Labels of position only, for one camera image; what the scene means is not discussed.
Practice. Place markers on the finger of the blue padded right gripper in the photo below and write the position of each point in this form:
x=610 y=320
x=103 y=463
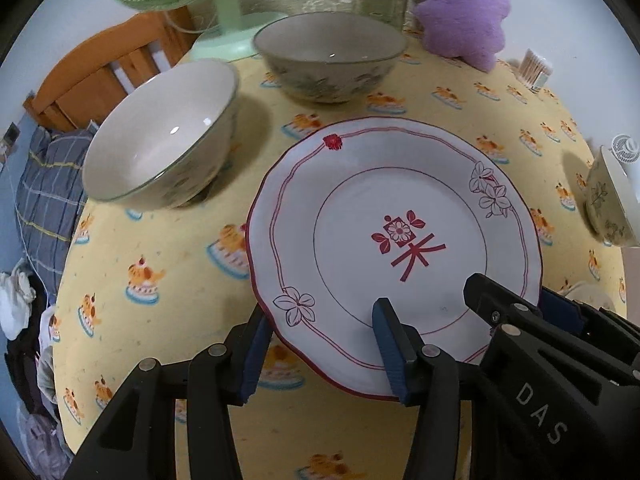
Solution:
x=396 y=350

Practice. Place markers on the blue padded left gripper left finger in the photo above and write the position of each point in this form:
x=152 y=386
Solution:
x=254 y=346

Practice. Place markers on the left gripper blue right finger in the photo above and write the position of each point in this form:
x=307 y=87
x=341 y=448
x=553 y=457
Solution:
x=560 y=312

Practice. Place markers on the small floral bowl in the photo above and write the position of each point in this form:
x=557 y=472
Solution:
x=611 y=206

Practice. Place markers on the white plate red pattern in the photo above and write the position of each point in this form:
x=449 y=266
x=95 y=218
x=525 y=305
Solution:
x=384 y=207

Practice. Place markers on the large floral bowl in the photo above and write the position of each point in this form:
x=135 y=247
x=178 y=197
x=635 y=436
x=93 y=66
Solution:
x=329 y=57
x=167 y=140

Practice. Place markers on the large floral bowl back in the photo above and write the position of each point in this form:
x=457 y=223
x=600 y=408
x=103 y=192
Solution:
x=329 y=57

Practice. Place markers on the scalloped yellow-flower plate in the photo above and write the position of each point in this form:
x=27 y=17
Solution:
x=588 y=293

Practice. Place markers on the yellow cake-print tablecloth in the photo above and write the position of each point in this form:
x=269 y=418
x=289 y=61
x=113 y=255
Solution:
x=168 y=283

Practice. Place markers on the white floor fan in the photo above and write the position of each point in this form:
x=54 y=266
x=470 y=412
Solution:
x=626 y=150

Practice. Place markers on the pile of clothes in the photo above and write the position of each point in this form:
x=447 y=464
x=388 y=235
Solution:
x=46 y=449

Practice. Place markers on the cotton swab container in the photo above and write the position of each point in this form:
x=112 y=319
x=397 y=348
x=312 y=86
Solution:
x=534 y=71

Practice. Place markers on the grey plaid pillow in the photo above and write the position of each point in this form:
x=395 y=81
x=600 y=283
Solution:
x=49 y=201

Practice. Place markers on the wooden bed headboard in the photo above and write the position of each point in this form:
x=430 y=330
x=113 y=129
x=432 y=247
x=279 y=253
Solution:
x=83 y=86

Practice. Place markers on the purple plush toy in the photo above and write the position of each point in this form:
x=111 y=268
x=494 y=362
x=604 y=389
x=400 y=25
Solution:
x=467 y=29

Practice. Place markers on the wall power outlet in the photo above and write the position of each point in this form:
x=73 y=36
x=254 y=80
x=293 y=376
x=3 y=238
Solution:
x=11 y=135

